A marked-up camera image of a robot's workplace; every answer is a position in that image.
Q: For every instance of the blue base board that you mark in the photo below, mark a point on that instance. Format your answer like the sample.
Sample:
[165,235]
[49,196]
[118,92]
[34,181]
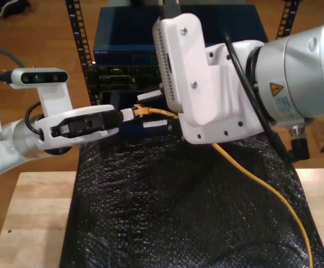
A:
[131,129]

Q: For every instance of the black rack server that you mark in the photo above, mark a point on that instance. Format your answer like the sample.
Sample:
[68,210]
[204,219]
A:
[109,75]

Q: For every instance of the black bubble wrap mat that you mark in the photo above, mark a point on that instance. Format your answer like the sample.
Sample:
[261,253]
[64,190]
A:
[178,223]

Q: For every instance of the blue network switch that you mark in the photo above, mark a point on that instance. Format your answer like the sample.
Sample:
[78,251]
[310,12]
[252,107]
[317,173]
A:
[123,28]

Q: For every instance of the black perforated rack post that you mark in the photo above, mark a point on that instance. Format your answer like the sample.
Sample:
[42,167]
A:
[291,16]
[76,33]

